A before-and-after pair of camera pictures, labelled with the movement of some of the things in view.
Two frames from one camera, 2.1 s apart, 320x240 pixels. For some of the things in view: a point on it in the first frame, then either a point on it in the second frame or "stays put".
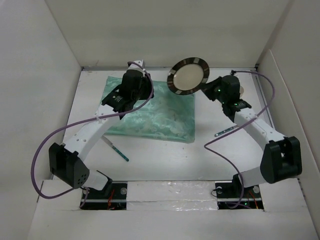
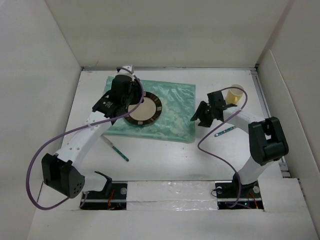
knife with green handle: (111, 144) stays put
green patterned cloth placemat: (168, 116) stays put
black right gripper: (207, 87) -> (200, 111)
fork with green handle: (227, 130) stays put
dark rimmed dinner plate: (187, 76) -> (147, 112)
